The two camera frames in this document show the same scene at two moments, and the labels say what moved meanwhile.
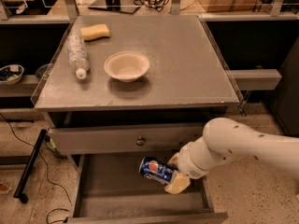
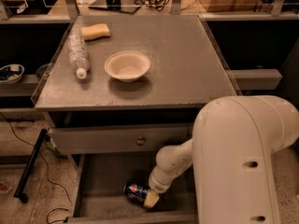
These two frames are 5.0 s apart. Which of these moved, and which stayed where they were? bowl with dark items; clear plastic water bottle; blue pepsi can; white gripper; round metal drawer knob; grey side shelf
Moved: white gripper; blue pepsi can
Stayed: bowl with dark items; grey side shelf; round metal drawer knob; clear plastic water bottle
